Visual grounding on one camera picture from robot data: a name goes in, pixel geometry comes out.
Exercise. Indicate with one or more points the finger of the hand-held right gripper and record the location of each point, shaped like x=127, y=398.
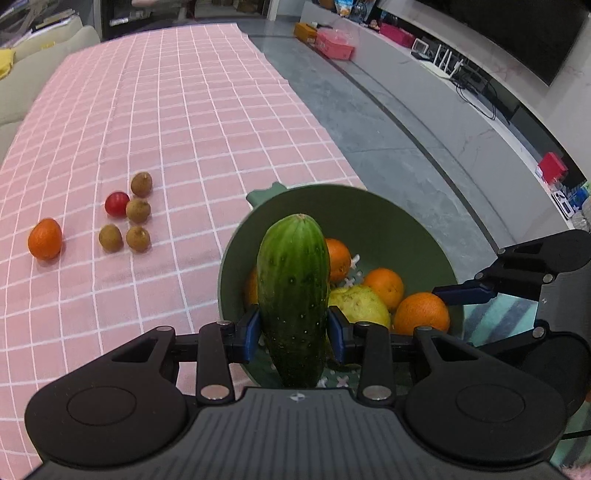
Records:
x=461, y=294
x=517, y=342

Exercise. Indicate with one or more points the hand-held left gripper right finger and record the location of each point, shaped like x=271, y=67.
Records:
x=335, y=339

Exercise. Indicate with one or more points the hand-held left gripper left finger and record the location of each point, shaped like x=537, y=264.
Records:
x=252, y=334

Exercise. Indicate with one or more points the yellowish green guava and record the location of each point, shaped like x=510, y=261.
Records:
x=360, y=305

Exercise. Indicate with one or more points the orange tangerine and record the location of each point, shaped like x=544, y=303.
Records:
x=421, y=314
x=339, y=259
x=45, y=238
x=252, y=287
x=384, y=287

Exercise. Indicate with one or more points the green cucumber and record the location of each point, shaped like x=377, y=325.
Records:
x=293, y=286

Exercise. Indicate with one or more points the green colander bowl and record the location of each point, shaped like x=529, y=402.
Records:
x=392, y=221

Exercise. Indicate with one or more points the brown kiwi top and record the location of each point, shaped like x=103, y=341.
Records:
x=141, y=183

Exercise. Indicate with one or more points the red cherry tomato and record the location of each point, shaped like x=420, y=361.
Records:
x=117, y=203

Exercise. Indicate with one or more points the teal striped fleece cloth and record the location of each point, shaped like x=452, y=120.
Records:
x=503, y=314

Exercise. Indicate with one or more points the blue white carton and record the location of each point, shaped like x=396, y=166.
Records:
x=569, y=201

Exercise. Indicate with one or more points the red box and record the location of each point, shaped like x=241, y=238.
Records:
x=551, y=167

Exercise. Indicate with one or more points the white marble television console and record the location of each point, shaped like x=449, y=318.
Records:
x=438, y=106

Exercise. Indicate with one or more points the pink checked tablecloth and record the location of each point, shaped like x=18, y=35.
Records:
x=184, y=115

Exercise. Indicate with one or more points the white router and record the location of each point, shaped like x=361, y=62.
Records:
x=443, y=62

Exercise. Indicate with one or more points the small white clock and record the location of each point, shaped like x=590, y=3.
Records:
x=420, y=47

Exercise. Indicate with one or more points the black television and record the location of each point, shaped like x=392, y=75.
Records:
x=508, y=32

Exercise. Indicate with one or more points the magenta box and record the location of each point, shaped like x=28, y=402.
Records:
x=397, y=34

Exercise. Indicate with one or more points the pink box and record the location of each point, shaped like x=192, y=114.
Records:
x=334, y=45

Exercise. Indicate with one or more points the orange box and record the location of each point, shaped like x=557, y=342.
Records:
x=305, y=32

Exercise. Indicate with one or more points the blue snack bag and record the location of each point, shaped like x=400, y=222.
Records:
x=344, y=7

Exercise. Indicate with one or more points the beige sofa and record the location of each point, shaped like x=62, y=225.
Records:
x=46, y=60

